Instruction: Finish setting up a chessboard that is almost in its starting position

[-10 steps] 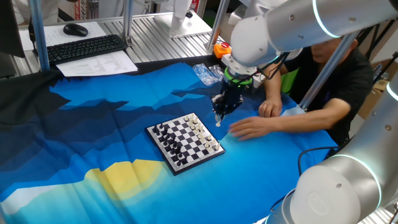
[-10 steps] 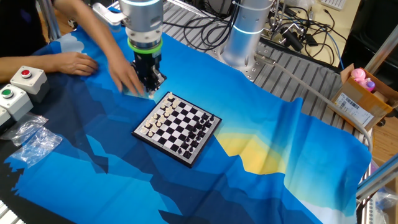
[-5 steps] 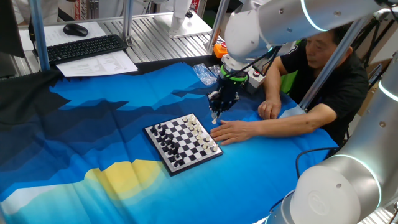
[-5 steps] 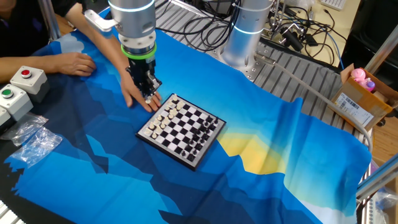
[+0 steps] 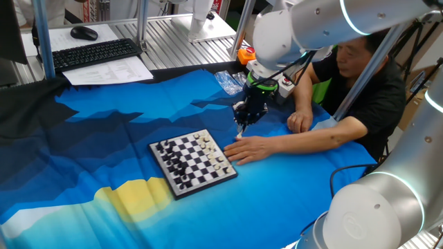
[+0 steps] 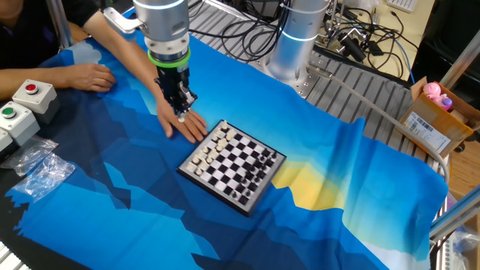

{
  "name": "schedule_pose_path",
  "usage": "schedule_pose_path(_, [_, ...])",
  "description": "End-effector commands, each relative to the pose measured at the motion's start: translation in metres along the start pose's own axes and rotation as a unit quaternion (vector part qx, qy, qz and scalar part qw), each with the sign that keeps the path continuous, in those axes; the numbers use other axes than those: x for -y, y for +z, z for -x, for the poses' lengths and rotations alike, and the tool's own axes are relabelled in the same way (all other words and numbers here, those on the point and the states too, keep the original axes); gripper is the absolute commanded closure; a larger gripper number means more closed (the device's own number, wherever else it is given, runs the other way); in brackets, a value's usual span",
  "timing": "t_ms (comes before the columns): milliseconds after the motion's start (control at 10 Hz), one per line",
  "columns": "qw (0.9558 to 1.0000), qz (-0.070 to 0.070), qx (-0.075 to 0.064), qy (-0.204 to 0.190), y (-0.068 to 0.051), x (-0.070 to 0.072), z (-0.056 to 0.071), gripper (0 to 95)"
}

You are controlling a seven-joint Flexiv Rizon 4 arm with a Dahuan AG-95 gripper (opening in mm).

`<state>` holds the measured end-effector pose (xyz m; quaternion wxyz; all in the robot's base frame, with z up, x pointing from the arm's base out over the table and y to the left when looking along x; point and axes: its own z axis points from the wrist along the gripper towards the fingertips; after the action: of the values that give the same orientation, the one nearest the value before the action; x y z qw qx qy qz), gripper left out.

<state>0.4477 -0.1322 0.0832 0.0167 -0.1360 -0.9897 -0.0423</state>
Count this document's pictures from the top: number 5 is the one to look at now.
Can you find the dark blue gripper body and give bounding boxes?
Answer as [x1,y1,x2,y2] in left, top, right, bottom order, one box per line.
[241,88,277,118]

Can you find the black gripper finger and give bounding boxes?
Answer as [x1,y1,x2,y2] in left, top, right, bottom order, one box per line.
[232,100,248,134]
[243,104,269,130]

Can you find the black white magnetic chessboard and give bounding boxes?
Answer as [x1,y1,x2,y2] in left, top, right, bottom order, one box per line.
[148,129,239,201]

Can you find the person's left forearm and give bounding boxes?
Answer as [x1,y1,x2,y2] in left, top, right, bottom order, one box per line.
[275,116,370,156]

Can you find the person's right forearm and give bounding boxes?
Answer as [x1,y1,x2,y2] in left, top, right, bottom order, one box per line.
[293,62,321,112]

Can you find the person's left hand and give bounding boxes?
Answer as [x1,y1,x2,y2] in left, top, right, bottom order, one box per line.
[224,135,278,166]

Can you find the person's right hand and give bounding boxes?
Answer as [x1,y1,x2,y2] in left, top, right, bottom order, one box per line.
[287,109,315,135]

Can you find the clear plastic bag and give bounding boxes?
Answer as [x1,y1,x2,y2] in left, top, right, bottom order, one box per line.
[231,71,248,89]
[213,70,244,97]

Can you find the white box with red button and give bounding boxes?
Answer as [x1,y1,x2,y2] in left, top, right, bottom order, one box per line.
[276,75,296,100]

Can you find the orange emergency stop box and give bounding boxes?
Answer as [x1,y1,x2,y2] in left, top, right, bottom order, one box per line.
[237,46,257,66]

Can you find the green fabric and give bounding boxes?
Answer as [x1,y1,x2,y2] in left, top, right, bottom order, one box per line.
[310,44,338,105]

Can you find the blue mountain print tablecloth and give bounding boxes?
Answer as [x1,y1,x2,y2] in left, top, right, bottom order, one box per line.
[0,68,378,249]

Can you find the silver metal plate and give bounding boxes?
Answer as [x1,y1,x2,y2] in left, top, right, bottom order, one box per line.
[170,12,237,44]

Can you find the person in black shirt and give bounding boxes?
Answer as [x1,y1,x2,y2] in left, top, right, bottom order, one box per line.
[311,29,408,162]

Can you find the printed paper sheet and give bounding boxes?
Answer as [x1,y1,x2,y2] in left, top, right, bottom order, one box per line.
[62,55,154,86]

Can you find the black keyboard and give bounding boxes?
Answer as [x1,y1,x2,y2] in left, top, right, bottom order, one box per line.
[51,37,144,73]

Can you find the black computer mouse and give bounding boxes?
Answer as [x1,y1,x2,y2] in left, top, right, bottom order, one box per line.
[70,26,99,42]

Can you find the white paper sheet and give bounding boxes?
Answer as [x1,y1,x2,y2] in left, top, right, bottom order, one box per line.
[19,23,120,58]

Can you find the black table cloth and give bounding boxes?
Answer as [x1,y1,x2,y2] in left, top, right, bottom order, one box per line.
[0,61,250,146]

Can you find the person in white shirt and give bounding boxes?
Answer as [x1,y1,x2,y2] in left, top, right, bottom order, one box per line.
[12,0,69,28]

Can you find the black monitor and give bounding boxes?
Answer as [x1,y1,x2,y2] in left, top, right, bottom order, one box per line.
[0,0,29,66]

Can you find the aluminium frame post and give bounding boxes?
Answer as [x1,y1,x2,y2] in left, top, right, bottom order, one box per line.
[136,0,150,52]
[30,0,57,80]
[228,0,257,60]
[332,24,413,122]

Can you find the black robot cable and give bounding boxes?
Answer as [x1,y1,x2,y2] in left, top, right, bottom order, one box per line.
[299,163,379,236]

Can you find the white pedestal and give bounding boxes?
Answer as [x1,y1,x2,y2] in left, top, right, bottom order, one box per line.
[188,0,216,35]

